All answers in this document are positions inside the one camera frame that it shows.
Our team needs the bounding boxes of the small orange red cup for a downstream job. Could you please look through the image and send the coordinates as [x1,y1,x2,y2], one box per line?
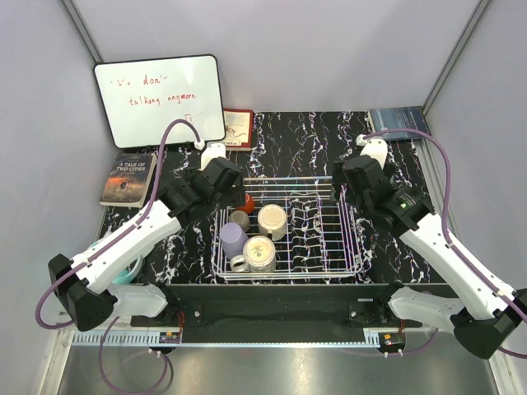
[241,193,255,214]

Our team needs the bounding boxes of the lilac plastic cup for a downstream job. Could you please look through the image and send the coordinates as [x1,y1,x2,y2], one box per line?
[219,222,249,259]

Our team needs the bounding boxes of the beige ceramic mug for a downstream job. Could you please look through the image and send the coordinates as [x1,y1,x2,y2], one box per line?
[257,204,287,241]

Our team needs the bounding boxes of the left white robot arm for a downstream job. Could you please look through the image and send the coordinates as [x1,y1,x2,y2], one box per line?
[48,157,245,332]

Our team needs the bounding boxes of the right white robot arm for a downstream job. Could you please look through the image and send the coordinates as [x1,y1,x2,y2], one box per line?
[333,155,526,360]

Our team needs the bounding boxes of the black marble pattern mat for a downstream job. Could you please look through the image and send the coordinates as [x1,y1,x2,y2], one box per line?
[138,111,443,285]

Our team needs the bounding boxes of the Tale of Two Cities book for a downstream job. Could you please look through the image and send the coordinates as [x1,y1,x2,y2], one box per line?
[100,153,157,208]

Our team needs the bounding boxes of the red bordered book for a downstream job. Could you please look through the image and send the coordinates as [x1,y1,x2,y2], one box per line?
[222,109,254,151]

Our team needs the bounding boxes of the dark blue book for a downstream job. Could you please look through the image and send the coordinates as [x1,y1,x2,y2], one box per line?
[367,106,431,141]

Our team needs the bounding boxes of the teal headphones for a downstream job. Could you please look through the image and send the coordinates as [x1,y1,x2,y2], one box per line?
[77,230,147,293]

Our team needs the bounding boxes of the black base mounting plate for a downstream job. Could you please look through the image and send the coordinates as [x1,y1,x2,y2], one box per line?
[130,281,425,330]

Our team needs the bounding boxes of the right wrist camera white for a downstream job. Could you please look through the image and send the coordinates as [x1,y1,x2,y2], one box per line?
[356,134,388,168]

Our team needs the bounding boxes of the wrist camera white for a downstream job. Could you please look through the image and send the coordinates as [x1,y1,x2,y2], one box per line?
[356,134,388,168]
[194,141,226,170]

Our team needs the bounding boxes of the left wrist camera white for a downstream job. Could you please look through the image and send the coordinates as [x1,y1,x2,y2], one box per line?
[194,141,226,170]

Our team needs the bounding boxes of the white wire dish rack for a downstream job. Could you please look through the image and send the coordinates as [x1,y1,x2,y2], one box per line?
[211,176,363,281]

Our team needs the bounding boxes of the white whiteboard black frame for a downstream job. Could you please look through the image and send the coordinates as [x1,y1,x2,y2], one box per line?
[94,54,226,149]

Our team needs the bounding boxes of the grey slotted cable duct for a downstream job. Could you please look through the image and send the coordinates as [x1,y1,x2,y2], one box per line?
[72,330,182,347]

